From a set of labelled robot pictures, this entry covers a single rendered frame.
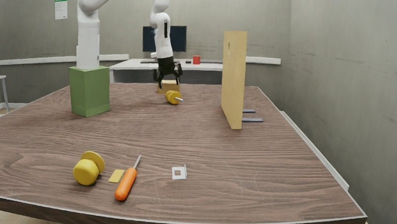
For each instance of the yellow flat rectangular plate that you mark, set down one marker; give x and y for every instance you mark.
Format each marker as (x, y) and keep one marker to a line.
(116, 176)

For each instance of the wooden door panel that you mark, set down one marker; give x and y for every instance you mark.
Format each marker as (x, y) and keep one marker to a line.
(233, 76)

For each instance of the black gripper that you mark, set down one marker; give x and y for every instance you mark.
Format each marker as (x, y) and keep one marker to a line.
(166, 66)

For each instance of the orange-handled screwdriver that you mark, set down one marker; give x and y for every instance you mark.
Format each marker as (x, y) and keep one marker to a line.
(126, 182)

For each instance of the tan flat rectangular box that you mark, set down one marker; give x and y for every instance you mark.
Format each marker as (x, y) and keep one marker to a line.
(168, 85)

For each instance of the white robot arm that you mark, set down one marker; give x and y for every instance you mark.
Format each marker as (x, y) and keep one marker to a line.
(87, 51)

